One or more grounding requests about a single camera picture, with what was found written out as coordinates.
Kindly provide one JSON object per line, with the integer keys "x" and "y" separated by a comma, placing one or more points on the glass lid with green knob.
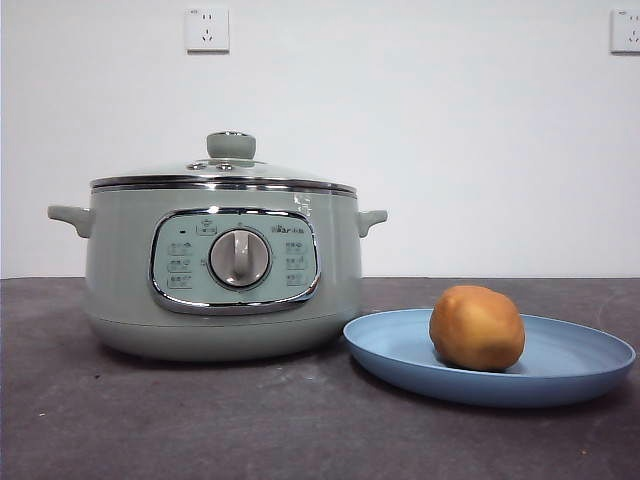
{"x": 231, "y": 145}

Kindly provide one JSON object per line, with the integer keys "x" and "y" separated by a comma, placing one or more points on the brown potato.
{"x": 477, "y": 327}

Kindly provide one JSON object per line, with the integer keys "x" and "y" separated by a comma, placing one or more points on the blue round plate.
{"x": 390, "y": 345}

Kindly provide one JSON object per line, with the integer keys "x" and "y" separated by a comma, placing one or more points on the pale green electric steamer pot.
{"x": 125, "y": 260}

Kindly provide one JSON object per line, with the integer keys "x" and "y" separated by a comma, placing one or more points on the white wall socket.
{"x": 207, "y": 30}
{"x": 627, "y": 30}

